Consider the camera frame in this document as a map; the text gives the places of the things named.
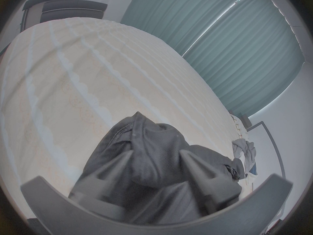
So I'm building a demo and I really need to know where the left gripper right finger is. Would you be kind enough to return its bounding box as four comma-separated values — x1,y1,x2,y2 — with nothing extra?
180,149,230,215

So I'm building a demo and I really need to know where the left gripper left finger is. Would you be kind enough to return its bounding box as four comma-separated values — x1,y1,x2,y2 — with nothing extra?
73,150,134,205

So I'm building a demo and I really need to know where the black T-shirt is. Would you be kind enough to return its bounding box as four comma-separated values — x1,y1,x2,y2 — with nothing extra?
68,111,245,226

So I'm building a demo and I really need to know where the pile of clothes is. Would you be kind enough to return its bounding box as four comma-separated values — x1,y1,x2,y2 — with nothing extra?
232,139,258,180

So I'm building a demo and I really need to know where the bed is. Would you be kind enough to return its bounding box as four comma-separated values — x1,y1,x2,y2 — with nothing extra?
0,17,285,220

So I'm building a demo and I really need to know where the white printed pillow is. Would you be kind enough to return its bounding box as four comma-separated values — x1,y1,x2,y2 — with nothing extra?
231,114,248,141

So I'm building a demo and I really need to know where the grey bedside table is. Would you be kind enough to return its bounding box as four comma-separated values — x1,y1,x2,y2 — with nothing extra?
241,112,252,128

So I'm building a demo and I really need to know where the blue-green curtain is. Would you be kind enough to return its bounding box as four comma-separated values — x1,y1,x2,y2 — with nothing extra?
121,0,257,56
183,0,306,116

